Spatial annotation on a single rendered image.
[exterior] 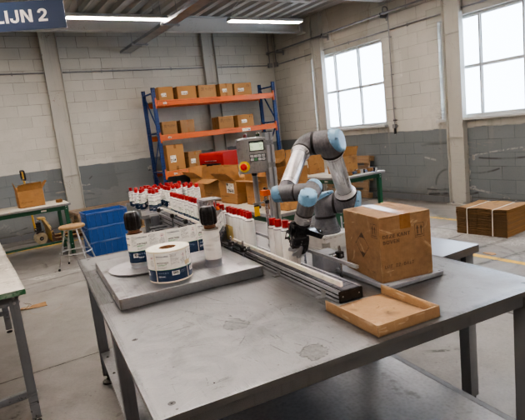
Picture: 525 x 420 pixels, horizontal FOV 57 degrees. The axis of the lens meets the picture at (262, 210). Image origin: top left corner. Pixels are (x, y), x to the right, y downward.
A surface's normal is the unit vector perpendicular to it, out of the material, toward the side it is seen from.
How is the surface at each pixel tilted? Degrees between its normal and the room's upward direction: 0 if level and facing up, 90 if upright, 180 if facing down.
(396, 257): 90
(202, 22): 90
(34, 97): 90
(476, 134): 90
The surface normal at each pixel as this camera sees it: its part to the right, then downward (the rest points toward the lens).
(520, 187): -0.84, 0.18
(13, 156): 0.53, 0.08
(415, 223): 0.31, 0.12
